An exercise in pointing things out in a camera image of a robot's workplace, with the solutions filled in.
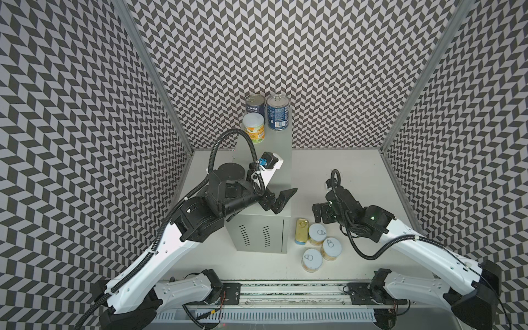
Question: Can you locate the white lid can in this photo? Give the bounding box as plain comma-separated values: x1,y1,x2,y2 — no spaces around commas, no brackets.
301,248,323,273
320,237,342,261
308,224,327,246
243,113,265,144

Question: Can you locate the white lid can front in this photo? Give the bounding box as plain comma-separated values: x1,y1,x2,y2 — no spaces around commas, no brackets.
301,248,323,273

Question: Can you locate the blue label tin can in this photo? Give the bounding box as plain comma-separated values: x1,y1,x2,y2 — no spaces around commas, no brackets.
266,93,290,131

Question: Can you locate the tomato can dark label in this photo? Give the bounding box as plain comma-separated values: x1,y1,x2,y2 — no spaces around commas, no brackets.
245,93,265,118

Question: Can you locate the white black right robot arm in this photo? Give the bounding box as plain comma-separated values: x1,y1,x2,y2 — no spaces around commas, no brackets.
312,186,502,329

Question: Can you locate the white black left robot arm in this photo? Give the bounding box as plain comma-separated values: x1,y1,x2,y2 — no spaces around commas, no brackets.
92,155,297,329

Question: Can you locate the gold rectangular sardine tin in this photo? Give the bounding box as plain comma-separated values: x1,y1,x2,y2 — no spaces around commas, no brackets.
294,218,310,245

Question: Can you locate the grey metal cabinet box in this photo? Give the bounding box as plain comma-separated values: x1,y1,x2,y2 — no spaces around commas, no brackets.
225,114,294,254

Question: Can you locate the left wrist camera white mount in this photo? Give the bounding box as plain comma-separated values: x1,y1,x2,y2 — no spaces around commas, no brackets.
247,151,284,187

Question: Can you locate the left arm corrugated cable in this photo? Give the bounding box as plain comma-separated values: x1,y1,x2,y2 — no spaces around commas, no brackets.
73,128,267,330

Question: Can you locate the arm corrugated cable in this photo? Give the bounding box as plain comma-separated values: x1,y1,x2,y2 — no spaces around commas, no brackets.
329,168,512,330
73,128,267,330

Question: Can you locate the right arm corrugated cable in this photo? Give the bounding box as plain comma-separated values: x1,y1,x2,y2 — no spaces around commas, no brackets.
329,168,512,330

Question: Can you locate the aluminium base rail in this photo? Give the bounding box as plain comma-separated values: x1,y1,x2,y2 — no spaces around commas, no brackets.
151,280,466,329

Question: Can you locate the right aluminium corner post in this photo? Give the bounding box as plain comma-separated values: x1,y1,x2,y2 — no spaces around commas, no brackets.
380,0,475,155

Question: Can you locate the aluminium corner post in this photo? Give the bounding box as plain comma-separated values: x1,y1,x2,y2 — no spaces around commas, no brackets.
112,0,194,154
380,0,475,155

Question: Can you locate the left aluminium corner post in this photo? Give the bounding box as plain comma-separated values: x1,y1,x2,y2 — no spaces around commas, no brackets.
112,0,194,154

